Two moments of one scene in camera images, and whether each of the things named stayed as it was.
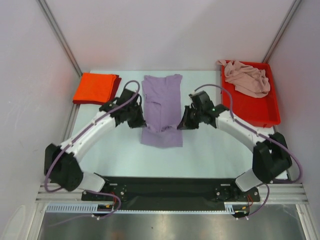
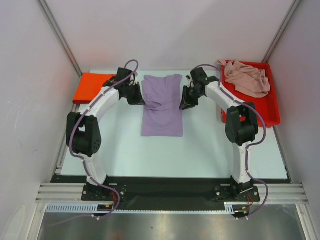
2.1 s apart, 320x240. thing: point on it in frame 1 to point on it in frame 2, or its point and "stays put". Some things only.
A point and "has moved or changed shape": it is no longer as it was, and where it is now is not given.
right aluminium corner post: x=291 y=13 stays put
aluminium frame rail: x=289 y=193 stays put
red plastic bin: x=262 y=111 stays put
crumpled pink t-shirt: x=246 y=79 stays put
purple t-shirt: x=162 y=106 has moved or changed shape
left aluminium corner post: x=48 y=13 stays put
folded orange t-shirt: x=95 y=87 stays put
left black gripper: x=140 y=122 to x=139 y=100
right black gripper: x=189 y=115 to x=188 y=95
